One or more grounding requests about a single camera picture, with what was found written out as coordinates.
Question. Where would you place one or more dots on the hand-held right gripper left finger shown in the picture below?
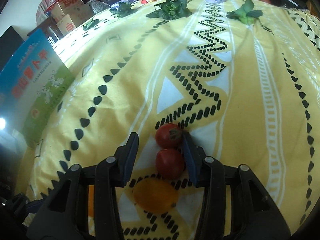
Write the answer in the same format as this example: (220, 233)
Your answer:
(130, 157)

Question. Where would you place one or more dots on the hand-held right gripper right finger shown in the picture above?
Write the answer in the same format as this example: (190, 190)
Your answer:
(191, 160)

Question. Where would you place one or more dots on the yellow patterned blanket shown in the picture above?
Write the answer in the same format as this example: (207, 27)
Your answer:
(250, 105)

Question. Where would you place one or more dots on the green bok choy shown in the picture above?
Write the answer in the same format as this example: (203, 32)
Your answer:
(246, 12)
(172, 7)
(122, 8)
(90, 24)

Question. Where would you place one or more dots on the small cardboard box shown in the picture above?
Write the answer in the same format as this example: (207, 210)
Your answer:
(68, 26)

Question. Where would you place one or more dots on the black box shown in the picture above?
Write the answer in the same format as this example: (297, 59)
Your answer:
(11, 45)

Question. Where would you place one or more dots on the large cardboard box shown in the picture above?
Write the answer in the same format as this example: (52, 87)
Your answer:
(72, 6)

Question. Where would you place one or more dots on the blue and green carton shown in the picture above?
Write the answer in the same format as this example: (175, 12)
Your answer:
(32, 85)

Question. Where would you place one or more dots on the orange with stem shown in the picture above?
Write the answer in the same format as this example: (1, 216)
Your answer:
(155, 197)

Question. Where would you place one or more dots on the red tomato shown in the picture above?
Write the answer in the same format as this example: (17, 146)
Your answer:
(170, 163)
(168, 136)

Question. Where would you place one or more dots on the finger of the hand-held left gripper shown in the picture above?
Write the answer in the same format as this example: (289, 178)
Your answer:
(25, 205)

